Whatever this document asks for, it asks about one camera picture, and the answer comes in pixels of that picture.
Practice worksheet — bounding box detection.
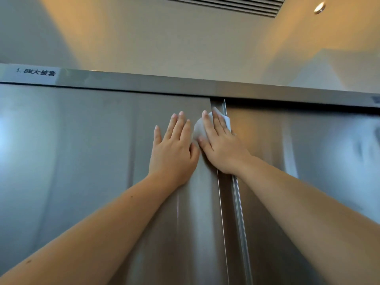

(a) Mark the person's right hand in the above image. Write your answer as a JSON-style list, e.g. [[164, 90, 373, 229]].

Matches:
[[197, 110, 253, 176]]

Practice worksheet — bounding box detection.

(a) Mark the person's left hand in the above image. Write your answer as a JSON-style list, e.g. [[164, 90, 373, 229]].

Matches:
[[147, 111, 201, 189]]

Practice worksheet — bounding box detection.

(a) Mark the white cleaning wipe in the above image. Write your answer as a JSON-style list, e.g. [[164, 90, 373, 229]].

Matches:
[[192, 107, 231, 143]]

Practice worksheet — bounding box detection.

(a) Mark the person's right forearm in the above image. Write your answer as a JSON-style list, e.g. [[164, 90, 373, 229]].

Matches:
[[235, 156, 380, 285]]

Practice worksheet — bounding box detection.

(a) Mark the person's left forearm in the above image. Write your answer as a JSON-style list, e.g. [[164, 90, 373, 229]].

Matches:
[[0, 173, 182, 285]]

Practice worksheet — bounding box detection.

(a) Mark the wide stainless steel cabinet door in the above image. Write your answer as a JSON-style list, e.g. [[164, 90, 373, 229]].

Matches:
[[0, 83, 230, 285]]

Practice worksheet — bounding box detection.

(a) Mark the recessed stainless steel cabinet door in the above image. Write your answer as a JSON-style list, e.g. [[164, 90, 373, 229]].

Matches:
[[221, 99, 380, 285]]

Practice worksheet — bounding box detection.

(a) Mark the ceiling air vent grille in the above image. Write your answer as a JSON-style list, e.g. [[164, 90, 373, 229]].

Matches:
[[151, 0, 287, 18]]

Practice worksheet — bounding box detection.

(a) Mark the white label strip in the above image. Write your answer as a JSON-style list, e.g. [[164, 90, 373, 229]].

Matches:
[[0, 64, 61, 85]]

